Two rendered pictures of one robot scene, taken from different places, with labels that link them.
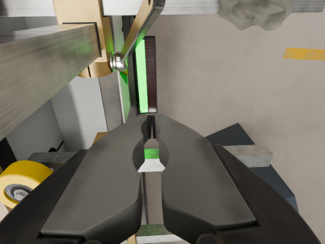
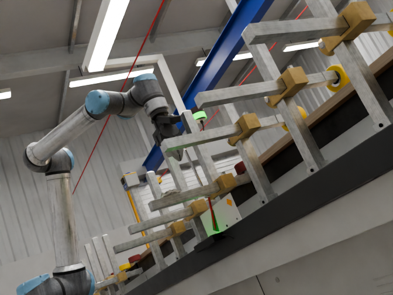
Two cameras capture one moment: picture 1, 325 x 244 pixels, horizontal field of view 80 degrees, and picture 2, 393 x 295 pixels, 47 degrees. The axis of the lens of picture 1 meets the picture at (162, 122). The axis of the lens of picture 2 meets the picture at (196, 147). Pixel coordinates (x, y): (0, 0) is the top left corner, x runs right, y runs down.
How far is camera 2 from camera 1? 1.65 m
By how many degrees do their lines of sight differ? 82
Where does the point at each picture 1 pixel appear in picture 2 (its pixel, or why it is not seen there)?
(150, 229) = (165, 233)
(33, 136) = not seen: hidden behind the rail
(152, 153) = (181, 213)
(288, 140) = not seen: outside the picture
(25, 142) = (242, 213)
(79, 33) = (206, 167)
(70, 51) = (202, 162)
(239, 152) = (144, 223)
